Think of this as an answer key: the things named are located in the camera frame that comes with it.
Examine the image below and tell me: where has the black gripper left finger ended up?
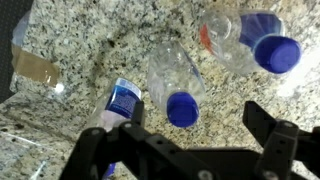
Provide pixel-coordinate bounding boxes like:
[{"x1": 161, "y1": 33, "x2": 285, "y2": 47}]
[{"x1": 59, "y1": 101, "x2": 217, "y2": 180}]

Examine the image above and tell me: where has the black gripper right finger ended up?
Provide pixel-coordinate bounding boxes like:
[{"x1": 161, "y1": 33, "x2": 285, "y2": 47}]
[{"x1": 242, "y1": 101, "x2": 320, "y2": 180}]

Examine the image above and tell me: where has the blue-cap water bottle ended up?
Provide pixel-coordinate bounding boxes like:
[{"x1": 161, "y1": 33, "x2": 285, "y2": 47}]
[
  {"x1": 199, "y1": 8, "x2": 302, "y2": 74},
  {"x1": 147, "y1": 41, "x2": 205, "y2": 128}
]

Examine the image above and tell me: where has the clear plastic bin bag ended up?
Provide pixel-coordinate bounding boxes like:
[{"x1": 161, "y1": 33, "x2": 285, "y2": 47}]
[{"x1": 10, "y1": 11, "x2": 67, "y2": 99}]

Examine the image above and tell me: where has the front blue-label water bottle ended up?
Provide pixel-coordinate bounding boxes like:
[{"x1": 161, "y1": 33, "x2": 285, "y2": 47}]
[{"x1": 84, "y1": 77, "x2": 143, "y2": 180}]

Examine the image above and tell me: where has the brown tape strip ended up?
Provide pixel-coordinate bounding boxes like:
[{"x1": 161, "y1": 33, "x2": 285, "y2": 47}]
[{"x1": 11, "y1": 44, "x2": 60, "y2": 87}]

